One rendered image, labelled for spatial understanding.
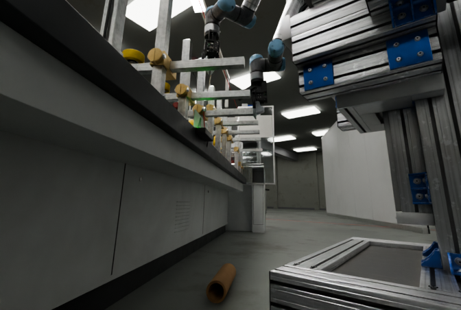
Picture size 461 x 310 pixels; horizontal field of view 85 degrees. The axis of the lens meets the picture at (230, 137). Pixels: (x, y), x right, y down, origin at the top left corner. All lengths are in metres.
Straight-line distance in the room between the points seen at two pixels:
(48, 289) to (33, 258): 0.10
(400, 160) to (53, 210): 1.00
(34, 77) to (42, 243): 0.46
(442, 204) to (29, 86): 0.94
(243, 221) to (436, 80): 3.12
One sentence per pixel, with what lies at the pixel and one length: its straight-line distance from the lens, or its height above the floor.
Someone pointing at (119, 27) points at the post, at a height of 0.78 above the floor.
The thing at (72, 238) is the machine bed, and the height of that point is 0.27.
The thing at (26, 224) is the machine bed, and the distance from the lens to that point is 0.79.
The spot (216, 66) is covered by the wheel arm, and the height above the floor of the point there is 0.83.
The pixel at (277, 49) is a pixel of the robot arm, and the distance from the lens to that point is 1.31.
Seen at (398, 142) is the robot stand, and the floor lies 0.57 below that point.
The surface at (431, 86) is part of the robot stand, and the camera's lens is 0.87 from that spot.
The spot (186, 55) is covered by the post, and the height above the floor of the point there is 1.01.
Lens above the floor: 0.38
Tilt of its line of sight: 14 degrees up
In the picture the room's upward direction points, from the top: 1 degrees clockwise
